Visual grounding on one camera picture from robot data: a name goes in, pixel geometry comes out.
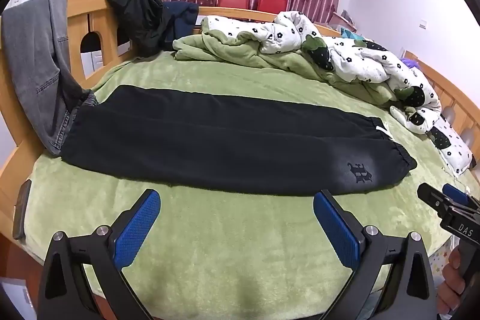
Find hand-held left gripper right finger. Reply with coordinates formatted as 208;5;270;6
313;190;438;320

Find green fleece blanket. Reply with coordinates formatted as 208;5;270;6
24;50;456;304

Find white floral green duvet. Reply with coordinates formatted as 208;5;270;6
172;10;443;135

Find white cabinet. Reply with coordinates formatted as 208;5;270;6
80;50;104;79

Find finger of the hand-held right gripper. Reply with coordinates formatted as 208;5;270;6
442;184;471;206
417;184;451;216

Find black jacket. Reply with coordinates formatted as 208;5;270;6
93;0;175;56

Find black pants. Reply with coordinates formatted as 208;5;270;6
60;85;418;197

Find person's right hand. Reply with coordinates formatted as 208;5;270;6
437;248;466;315

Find navy blue garment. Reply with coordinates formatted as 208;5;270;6
162;1;199;41

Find floral print pillow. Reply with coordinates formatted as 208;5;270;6
427;115;474;176

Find dark phone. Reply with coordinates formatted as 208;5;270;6
12;179;33;240

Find red chair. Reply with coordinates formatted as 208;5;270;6
257;0;289;12
218;0;250;10

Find wooden bed frame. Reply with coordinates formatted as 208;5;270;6
0;0;480;242

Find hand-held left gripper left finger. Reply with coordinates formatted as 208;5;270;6
37;189;162;320

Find grey jeans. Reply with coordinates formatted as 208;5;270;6
2;0;100;157

